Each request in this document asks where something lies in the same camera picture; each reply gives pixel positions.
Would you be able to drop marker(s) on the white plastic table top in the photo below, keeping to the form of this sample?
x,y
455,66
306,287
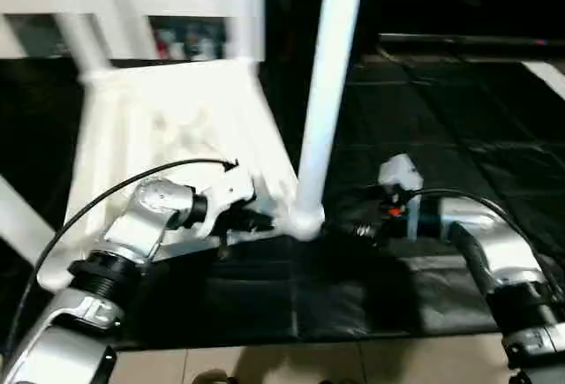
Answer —
x,y
177,110

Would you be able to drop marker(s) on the red bottle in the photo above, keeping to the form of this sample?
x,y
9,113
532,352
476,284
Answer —
x,y
164,47

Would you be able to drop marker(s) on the white glass door cabinet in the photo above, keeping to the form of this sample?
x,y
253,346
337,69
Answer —
x,y
132,4

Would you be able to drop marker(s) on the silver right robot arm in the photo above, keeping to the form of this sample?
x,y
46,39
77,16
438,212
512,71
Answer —
x,y
494,260

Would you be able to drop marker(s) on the white plastic table leg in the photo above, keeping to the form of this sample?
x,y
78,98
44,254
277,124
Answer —
x,y
84,44
245,35
328,75
22,221

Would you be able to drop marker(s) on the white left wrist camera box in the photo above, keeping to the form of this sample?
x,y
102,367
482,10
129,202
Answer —
x,y
229,188

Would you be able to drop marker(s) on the black work mat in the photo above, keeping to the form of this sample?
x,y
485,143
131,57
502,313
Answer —
x,y
441,137

